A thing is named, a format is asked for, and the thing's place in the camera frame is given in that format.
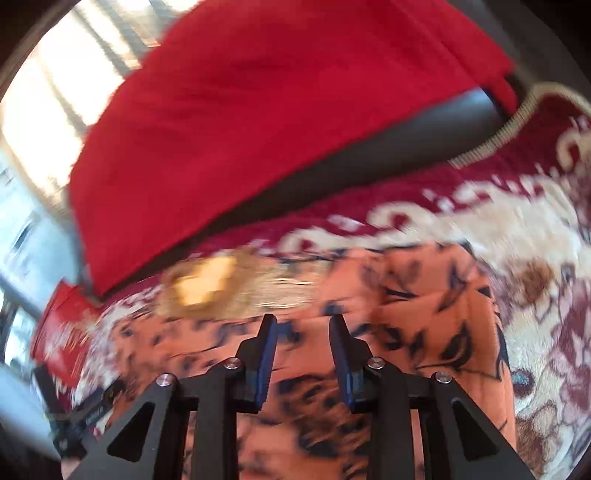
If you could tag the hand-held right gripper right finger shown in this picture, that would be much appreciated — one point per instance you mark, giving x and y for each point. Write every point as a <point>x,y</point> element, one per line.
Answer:
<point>340,355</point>

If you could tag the red cream floral plush blanket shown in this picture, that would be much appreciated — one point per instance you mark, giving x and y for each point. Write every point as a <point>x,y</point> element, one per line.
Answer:
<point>531,221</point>

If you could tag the bright window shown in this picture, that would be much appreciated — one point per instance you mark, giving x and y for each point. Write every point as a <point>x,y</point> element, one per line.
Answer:
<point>46,115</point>

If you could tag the red patterned cloth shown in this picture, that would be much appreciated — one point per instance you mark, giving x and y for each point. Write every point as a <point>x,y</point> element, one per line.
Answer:
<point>64,332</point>

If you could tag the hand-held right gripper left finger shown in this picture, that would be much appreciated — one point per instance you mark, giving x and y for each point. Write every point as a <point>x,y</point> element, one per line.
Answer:
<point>267,355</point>

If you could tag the red cushion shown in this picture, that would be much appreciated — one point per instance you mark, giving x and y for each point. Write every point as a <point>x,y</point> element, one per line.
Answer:
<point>254,115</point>

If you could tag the orange floral garment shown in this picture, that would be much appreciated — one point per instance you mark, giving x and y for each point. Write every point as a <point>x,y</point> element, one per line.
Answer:
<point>415,300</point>

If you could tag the dark leather sofa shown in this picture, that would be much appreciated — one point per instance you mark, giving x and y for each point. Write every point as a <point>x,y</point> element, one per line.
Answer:
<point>392,143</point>

